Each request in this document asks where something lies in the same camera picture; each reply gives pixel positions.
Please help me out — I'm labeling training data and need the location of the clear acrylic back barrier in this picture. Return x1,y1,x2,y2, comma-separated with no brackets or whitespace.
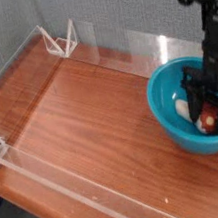
37,0,218,99

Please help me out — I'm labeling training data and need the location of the clear acrylic barrier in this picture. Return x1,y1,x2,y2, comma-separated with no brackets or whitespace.
37,0,218,99
0,144,177,218

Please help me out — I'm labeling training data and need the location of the blue plastic bowl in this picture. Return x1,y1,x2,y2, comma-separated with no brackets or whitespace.
146,56,218,155

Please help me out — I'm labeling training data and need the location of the clear acrylic corner bracket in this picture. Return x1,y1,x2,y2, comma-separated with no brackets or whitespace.
38,18,78,58

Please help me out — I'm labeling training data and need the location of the clear acrylic front barrier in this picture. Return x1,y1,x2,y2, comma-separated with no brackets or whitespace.
0,144,177,218

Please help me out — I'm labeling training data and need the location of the toy mushroom brown cap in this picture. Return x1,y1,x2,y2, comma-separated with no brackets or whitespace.
173,92,218,139

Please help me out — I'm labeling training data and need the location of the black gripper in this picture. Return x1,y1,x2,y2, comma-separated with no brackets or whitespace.
177,59,218,140

